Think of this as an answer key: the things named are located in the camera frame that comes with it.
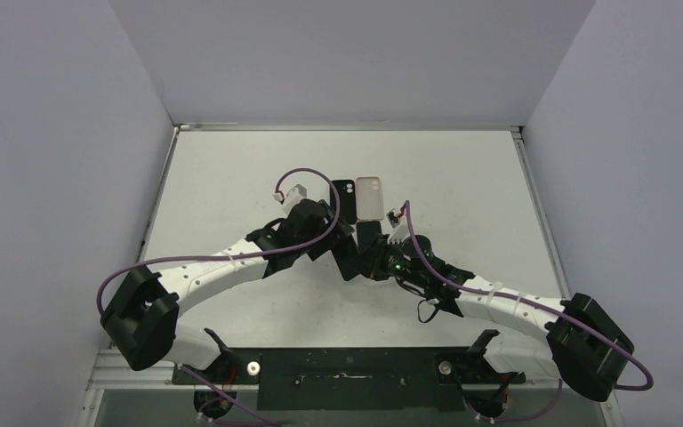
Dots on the beige phone case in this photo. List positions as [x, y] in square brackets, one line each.
[369, 199]

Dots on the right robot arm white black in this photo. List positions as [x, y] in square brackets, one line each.
[576, 340]

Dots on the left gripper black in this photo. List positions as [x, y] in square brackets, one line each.
[337, 231]

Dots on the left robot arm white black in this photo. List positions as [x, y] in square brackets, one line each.
[143, 318]

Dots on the black phone case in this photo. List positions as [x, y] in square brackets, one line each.
[343, 200]

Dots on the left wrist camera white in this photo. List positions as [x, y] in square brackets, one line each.
[288, 200]

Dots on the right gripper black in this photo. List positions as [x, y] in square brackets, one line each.
[370, 255]

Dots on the black phone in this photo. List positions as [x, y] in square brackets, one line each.
[352, 259]
[367, 234]

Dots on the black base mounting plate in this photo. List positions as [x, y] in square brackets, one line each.
[358, 378]

